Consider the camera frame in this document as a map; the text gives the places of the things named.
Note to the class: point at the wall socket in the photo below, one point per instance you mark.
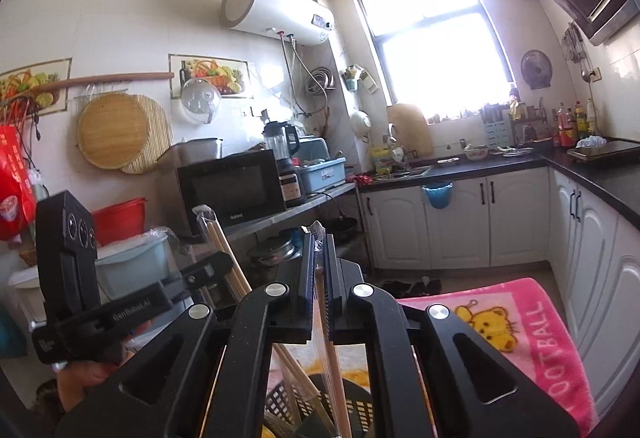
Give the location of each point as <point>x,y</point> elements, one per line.
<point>596,74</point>

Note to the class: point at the wooden cutting board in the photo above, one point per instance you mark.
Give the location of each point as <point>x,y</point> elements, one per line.
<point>410,128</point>

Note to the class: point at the red plastic bag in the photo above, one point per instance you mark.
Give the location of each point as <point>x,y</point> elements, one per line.
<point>15,183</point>

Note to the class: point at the white electric water heater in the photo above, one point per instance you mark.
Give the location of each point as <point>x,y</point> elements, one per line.
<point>270,11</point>

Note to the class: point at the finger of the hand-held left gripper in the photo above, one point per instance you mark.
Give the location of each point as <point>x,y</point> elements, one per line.
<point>205,270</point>

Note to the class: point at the black kitchen countertop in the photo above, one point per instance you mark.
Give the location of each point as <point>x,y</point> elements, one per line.
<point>590,173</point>

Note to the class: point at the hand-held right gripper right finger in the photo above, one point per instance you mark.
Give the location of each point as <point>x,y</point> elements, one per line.
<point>332,288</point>

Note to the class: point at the person's left hand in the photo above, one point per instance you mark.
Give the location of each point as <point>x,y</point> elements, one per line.
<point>82,383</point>

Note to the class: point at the hanging small kitchen utensils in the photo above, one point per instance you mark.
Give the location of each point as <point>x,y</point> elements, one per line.
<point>575,51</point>

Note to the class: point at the plastic drawer unit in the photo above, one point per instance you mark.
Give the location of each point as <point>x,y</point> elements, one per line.
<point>132,263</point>

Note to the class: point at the white kitchen cabinets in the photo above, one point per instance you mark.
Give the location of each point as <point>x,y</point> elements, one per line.
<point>510,218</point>

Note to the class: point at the chopstick pair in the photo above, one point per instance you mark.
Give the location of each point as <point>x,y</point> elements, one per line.
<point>334,383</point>
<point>222,243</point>

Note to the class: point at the black wok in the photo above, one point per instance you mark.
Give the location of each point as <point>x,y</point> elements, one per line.
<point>342,224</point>

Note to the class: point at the red plastic basin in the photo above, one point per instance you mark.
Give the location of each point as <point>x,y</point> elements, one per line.
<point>120,220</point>

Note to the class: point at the group of condiment bottles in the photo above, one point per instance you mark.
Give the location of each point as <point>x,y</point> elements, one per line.
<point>575,126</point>

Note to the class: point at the kitchen window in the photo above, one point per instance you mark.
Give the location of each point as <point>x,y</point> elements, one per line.
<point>440,43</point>

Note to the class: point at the fruit picture wall tile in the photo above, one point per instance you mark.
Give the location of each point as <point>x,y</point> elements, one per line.
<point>30,86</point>
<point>210,76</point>

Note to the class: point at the black perforated utensil basket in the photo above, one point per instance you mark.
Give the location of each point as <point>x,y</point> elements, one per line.
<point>352,395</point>

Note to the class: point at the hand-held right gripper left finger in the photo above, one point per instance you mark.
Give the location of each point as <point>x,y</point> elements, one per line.
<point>307,283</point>

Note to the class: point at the black blender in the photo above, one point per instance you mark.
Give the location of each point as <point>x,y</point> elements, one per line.
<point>285,153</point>

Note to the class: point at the long wooden rolling pin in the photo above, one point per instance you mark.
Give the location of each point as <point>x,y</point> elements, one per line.
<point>100,81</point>

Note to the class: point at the patterned bowl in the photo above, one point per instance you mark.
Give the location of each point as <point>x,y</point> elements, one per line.
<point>476,152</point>

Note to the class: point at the stacked steel pots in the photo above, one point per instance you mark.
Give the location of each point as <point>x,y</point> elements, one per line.
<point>272,252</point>

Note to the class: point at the dark slippers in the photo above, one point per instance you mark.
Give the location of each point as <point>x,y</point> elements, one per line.
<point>410,288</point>

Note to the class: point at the round wooden board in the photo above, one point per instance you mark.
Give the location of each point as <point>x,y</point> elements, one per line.
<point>112,131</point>

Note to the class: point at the blue trash bag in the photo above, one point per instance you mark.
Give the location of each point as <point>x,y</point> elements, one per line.
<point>437,195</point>

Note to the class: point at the blue dish rack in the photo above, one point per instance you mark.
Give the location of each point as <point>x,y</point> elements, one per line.
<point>325,173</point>

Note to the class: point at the green wall utensil holder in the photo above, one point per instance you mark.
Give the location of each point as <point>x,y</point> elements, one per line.
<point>357,79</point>

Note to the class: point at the black microwave oven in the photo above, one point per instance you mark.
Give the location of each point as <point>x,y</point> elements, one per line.
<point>230,190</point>

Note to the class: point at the white round wall holder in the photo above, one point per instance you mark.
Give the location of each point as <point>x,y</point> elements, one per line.
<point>360,124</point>

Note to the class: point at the round wall fan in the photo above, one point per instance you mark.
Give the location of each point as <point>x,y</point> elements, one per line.
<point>536,69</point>

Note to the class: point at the grey metal container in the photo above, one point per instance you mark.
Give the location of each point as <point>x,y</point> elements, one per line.
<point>192,151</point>

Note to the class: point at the glass pot lid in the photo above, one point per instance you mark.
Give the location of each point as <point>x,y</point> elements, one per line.
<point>200,99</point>

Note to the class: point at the round bamboo mat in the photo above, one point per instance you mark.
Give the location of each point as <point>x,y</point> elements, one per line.
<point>157,133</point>

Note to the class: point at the metal shelf rack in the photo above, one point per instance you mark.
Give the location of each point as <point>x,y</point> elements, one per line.
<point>310,205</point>

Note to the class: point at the knife block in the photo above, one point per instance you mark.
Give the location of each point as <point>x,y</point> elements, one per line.
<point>495,128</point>

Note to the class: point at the pink bear printed blanket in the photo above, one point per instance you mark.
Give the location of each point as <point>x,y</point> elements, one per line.
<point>530,318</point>

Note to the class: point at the black induction cooker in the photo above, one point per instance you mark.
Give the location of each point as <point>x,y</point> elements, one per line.
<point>602,151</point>

